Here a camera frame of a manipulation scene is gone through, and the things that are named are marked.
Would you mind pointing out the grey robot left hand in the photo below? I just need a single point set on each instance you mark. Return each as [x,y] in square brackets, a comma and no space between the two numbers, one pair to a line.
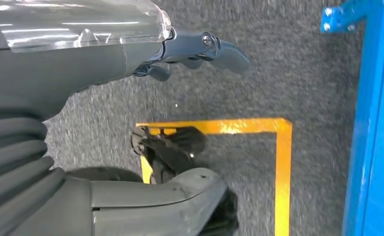
[65,65]

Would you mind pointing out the blue metal shelf rack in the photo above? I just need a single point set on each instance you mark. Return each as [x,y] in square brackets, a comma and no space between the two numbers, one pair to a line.
[371,130]

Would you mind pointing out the black robot foot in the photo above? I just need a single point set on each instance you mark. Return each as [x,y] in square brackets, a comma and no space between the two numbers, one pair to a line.
[224,215]
[166,150]

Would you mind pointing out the yellow floor tape square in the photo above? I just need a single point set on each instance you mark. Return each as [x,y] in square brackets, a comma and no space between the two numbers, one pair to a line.
[283,179]

